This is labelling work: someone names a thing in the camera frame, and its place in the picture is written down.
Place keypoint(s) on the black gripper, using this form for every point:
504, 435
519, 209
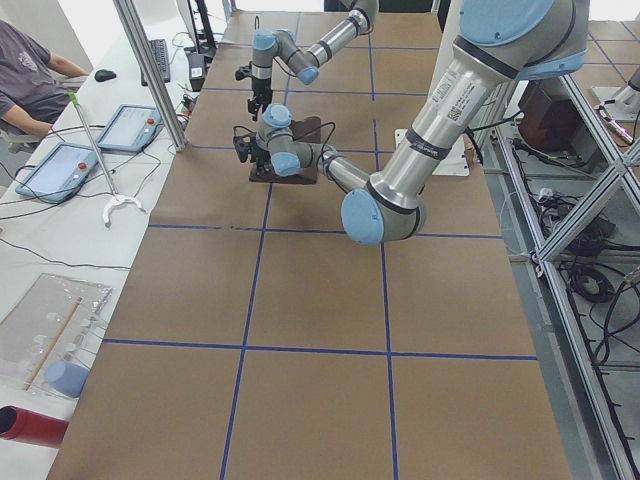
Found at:
259, 89
261, 156

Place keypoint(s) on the dark brown t-shirt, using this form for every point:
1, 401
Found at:
294, 153

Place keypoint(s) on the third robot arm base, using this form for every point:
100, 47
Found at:
619, 103

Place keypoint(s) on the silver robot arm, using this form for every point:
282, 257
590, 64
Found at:
303, 64
496, 42

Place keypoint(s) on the black keyboard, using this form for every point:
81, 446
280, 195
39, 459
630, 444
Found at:
160, 54

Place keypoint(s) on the far blue teach pendant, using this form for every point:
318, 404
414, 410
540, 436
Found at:
130, 129

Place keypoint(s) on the blue teach pendant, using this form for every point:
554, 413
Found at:
60, 174
130, 129

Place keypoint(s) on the black computer mouse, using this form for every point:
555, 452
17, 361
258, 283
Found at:
103, 75

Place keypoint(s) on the metal reacher grabber tool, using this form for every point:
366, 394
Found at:
117, 199

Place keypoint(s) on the near blue teach pendant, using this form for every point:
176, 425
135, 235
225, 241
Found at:
60, 174

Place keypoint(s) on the brown table cover mat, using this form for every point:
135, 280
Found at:
254, 340

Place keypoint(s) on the seated person grey shirt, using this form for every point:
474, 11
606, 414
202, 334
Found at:
31, 98

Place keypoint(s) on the blue plastic cup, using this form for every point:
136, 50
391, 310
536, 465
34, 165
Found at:
67, 378

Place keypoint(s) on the wooden stick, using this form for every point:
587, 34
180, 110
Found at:
49, 346

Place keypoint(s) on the red cylinder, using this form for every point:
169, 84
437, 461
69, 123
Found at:
26, 426

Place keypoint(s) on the aluminium frame post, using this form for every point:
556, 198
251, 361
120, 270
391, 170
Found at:
139, 43

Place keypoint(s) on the aluminium frame rail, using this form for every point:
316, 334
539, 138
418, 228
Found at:
571, 217

